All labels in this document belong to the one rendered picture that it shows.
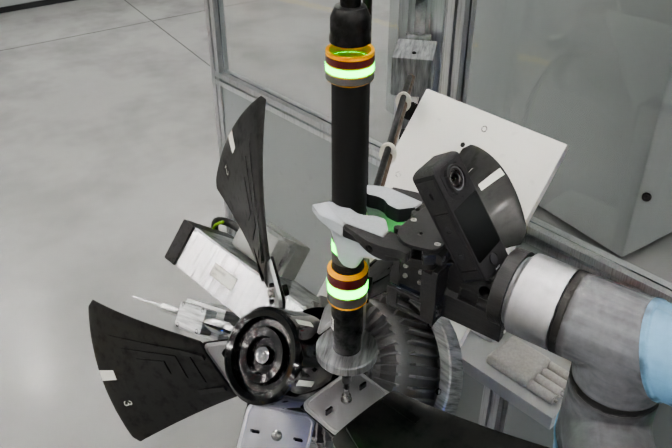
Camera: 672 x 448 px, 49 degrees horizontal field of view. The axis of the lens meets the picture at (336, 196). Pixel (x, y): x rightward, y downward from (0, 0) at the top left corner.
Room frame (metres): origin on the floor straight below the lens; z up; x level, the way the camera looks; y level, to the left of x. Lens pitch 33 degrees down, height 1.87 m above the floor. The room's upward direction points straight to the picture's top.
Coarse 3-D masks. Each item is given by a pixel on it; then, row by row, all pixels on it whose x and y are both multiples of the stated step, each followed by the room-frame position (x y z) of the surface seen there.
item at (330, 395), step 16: (336, 384) 0.64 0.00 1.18; (352, 384) 0.64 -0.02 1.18; (368, 384) 0.64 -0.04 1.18; (320, 400) 0.61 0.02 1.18; (336, 400) 0.61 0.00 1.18; (352, 400) 0.61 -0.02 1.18; (368, 400) 0.61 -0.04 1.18; (320, 416) 0.59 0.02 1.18; (336, 416) 0.59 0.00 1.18; (352, 416) 0.59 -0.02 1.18; (336, 432) 0.56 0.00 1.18
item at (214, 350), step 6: (216, 342) 0.72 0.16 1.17; (222, 342) 0.71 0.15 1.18; (210, 348) 0.72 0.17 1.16; (216, 348) 0.72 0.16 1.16; (222, 348) 0.71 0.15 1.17; (210, 354) 0.72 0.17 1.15; (216, 354) 0.72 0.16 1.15; (216, 360) 0.72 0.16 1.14; (222, 360) 0.72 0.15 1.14; (222, 366) 0.72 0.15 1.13; (222, 372) 0.72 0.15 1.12
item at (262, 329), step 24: (264, 312) 0.68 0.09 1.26; (288, 312) 0.68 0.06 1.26; (312, 312) 0.75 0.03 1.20; (240, 336) 0.68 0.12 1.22; (264, 336) 0.67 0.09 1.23; (288, 336) 0.65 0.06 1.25; (312, 336) 0.66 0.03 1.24; (240, 360) 0.65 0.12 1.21; (288, 360) 0.63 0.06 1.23; (312, 360) 0.63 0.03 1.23; (240, 384) 0.63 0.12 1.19; (264, 384) 0.62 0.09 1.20; (288, 384) 0.60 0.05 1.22; (288, 408) 0.67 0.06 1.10
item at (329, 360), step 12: (324, 336) 0.63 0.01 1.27; (372, 336) 0.63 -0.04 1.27; (324, 348) 0.61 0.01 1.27; (372, 348) 0.61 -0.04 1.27; (324, 360) 0.59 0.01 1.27; (336, 360) 0.59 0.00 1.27; (348, 360) 0.59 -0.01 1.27; (360, 360) 0.59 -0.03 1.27; (372, 360) 0.59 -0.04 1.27; (336, 372) 0.58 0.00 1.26; (348, 372) 0.58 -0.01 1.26; (360, 372) 0.58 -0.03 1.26
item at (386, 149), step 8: (368, 0) 0.69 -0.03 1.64; (368, 8) 0.69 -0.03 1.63; (408, 80) 1.12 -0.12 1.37; (408, 88) 1.10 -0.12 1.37; (400, 96) 1.07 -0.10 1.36; (408, 96) 1.07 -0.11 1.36; (400, 104) 1.03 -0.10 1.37; (408, 104) 1.07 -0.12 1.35; (400, 112) 1.01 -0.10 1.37; (392, 128) 0.96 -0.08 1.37; (368, 136) 0.70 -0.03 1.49; (392, 136) 0.93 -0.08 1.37; (368, 144) 0.70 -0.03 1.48; (384, 144) 0.91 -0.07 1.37; (392, 144) 0.91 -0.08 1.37; (368, 152) 0.70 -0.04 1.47; (384, 152) 0.89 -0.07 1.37; (392, 152) 0.90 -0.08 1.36; (384, 160) 0.86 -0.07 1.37; (392, 160) 0.90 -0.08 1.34; (384, 168) 0.85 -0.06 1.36; (376, 176) 0.82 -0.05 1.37; (376, 184) 0.80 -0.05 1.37
